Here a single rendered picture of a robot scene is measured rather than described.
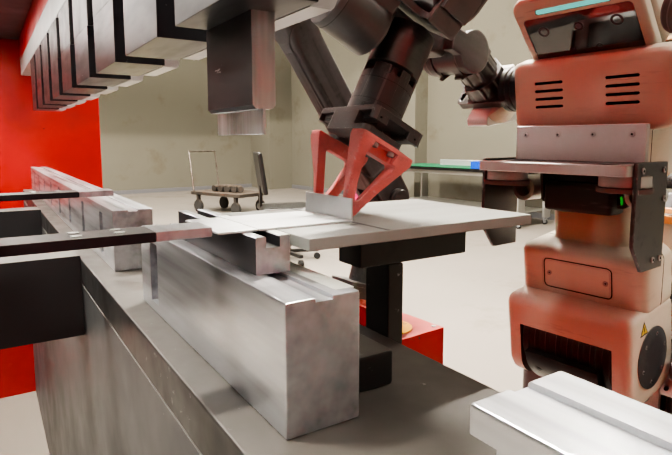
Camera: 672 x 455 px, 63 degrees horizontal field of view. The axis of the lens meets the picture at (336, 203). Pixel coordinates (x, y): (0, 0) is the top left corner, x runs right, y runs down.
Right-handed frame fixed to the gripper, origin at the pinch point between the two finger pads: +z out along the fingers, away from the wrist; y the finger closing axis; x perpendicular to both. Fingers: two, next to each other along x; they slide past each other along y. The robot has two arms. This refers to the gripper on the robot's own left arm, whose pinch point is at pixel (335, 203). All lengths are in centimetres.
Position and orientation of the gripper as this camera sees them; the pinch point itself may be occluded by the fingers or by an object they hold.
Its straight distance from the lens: 54.6
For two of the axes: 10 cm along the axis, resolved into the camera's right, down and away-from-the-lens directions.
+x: 7.6, 4.0, 5.2
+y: 5.3, 1.0, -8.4
